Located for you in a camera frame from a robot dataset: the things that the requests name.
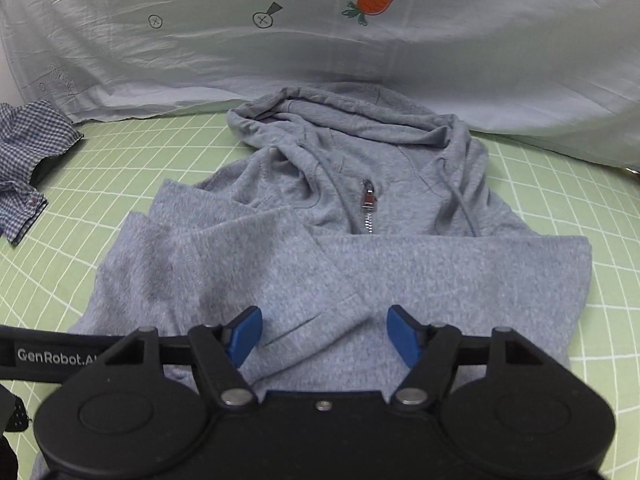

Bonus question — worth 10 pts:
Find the grey zip hoodie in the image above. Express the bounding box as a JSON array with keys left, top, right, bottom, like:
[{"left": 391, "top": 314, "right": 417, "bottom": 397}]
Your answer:
[{"left": 29, "top": 82, "right": 595, "bottom": 480}]

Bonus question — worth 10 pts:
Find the green grid bed sheet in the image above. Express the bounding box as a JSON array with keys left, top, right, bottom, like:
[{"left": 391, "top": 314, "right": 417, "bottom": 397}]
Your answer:
[{"left": 1, "top": 114, "right": 639, "bottom": 479}]

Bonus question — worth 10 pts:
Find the blue checked shirt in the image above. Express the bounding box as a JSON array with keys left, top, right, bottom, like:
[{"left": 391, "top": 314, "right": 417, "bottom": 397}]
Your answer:
[{"left": 1, "top": 100, "right": 82, "bottom": 246}]

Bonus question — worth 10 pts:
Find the white carrot print sheet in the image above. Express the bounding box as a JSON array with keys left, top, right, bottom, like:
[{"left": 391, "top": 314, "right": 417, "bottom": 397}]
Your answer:
[{"left": 1, "top": 0, "right": 639, "bottom": 168}]

